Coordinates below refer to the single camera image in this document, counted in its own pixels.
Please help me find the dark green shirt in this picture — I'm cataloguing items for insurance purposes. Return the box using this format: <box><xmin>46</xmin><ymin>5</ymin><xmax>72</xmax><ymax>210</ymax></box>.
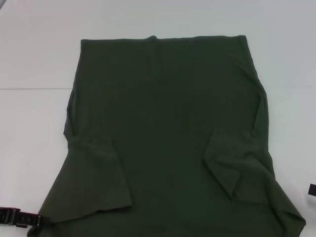
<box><xmin>26</xmin><ymin>35</ymin><xmax>307</xmax><ymax>237</ymax></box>

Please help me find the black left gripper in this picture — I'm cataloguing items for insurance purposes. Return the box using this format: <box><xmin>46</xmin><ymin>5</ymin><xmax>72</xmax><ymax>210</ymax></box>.
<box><xmin>0</xmin><ymin>207</ymin><xmax>54</xmax><ymax>228</ymax></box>

